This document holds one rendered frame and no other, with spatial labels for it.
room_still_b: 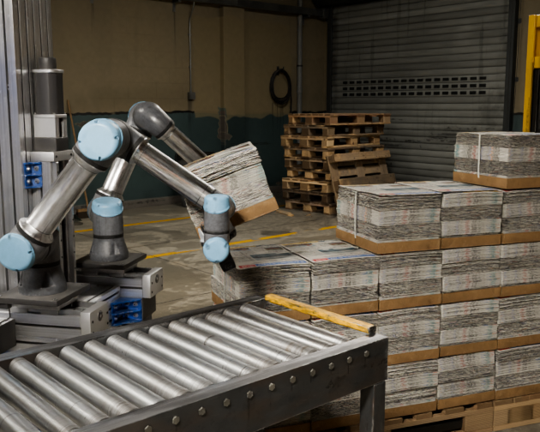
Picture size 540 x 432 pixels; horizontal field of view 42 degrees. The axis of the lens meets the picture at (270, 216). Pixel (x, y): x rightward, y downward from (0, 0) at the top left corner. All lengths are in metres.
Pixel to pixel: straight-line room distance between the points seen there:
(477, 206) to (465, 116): 7.29
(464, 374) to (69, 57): 7.29
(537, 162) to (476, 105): 7.04
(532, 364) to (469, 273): 0.57
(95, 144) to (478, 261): 1.70
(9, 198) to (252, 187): 0.83
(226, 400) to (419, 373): 1.56
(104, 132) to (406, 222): 1.30
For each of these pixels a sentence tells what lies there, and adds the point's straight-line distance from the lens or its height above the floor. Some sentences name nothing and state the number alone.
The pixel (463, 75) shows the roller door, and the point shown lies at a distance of 10.29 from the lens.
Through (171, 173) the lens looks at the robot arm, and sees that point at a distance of 2.14.
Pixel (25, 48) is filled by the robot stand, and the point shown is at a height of 1.60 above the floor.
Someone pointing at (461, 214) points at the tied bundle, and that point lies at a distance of 2.93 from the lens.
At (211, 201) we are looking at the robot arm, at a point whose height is 1.13.
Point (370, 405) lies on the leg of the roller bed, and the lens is 1.94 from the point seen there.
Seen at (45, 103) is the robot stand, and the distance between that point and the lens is 2.53.
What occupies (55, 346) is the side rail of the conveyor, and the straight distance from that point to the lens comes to 1.89.
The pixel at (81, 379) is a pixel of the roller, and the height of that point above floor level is 0.80.
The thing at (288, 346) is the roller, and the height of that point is 0.79.
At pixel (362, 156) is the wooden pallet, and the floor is 0.75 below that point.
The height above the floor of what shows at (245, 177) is 1.17.
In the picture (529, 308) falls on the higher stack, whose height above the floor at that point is 0.54.
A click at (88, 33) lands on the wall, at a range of 9.55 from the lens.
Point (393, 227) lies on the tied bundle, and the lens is 2.76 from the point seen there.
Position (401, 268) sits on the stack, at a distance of 2.82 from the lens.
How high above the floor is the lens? 1.41
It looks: 9 degrees down
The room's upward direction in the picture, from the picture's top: straight up
